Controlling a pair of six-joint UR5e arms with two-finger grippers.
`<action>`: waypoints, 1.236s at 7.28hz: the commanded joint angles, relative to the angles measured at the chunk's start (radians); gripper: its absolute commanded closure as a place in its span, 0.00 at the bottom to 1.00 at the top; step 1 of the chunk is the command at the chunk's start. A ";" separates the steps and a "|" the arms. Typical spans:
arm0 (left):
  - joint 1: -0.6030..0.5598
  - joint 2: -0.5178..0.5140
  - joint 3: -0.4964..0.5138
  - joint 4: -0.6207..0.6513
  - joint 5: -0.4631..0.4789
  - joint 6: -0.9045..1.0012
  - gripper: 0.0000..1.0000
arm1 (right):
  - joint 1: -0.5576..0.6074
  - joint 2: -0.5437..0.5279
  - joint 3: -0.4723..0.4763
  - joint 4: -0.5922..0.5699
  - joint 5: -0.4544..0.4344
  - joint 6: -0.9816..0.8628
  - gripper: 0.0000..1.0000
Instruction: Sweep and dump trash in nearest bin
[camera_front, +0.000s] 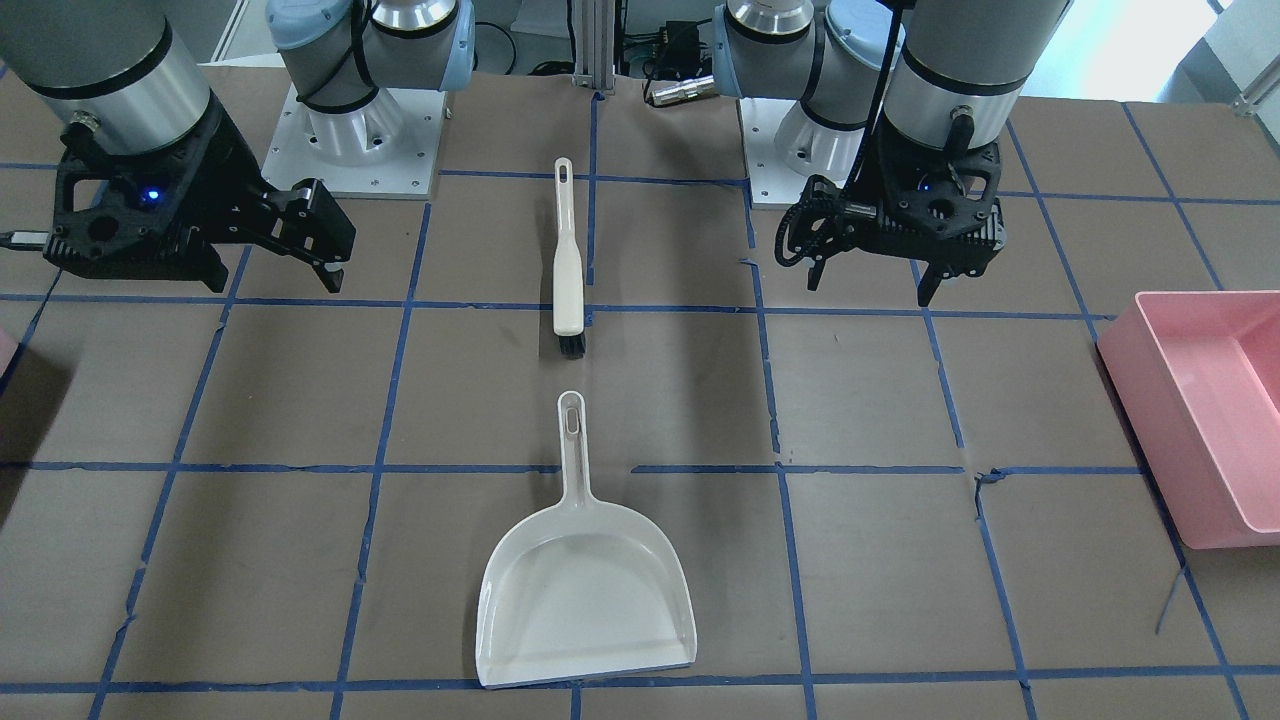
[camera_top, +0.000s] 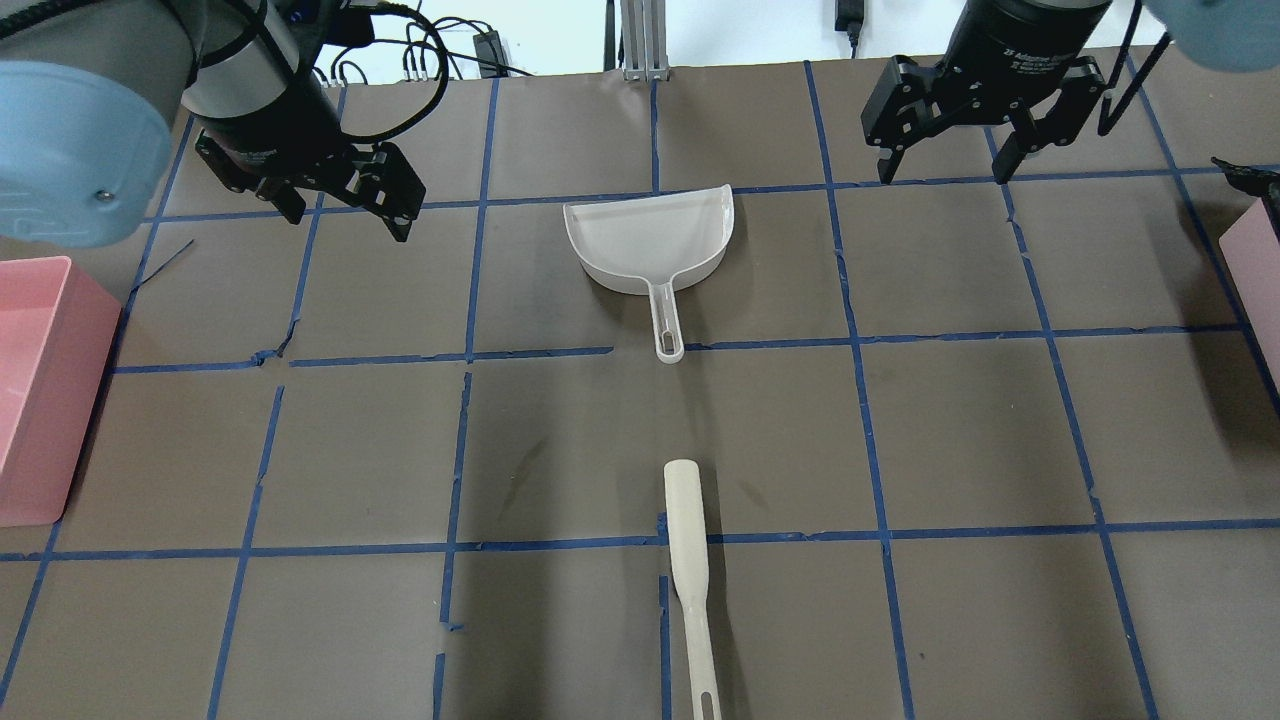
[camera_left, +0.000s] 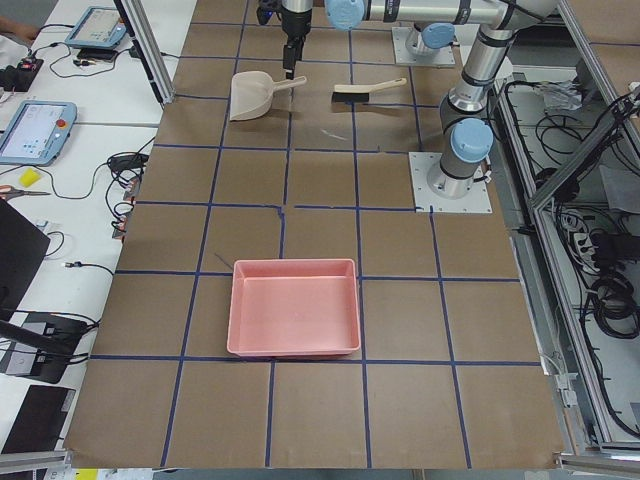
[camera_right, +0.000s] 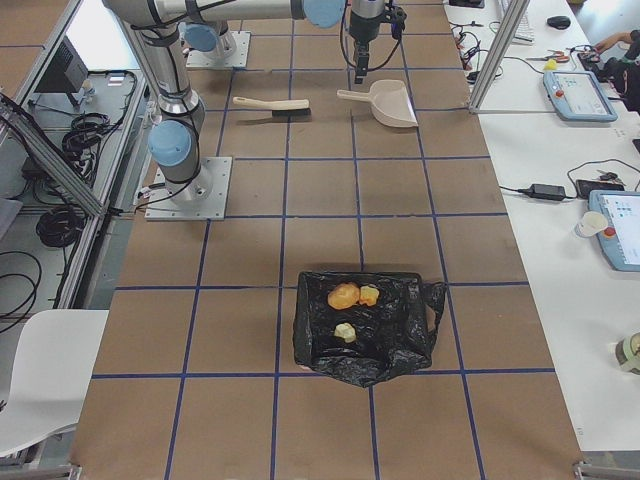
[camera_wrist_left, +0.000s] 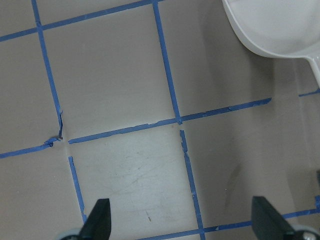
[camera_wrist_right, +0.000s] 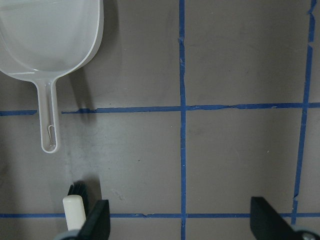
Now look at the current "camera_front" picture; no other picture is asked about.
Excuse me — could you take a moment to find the white plastic dustpan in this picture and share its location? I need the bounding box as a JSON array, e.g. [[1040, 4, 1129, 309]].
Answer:
[[474, 389, 699, 689]]

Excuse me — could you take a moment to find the white hand brush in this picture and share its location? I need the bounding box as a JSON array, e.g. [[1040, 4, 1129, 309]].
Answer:
[[552, 158, 586, 360]]

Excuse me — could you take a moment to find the pink plastic bin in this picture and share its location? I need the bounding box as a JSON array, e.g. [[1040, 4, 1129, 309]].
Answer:
[[1098, 290, 1279, 550]]

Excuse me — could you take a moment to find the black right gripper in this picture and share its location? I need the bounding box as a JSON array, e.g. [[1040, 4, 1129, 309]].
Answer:
[[42, 99, 356, 293]]

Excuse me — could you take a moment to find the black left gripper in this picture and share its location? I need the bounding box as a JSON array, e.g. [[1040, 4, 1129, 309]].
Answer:
[[778, 106, 1006, 307]]

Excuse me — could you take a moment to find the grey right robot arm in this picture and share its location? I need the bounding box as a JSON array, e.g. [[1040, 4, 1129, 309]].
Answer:
[[3, 1, 476, 293]]

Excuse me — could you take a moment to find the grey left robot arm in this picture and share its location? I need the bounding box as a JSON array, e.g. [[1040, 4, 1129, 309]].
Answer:
[[712, 1, 1071, 307]]

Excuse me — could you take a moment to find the aluminium frame post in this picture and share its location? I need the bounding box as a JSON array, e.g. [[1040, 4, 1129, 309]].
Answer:
[[566, 1, 621, 97]]

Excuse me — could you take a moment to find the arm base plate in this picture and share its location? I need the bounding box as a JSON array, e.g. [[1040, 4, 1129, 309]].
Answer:
[[261, 88, 451, 201], [739, 97, 864, 210]]

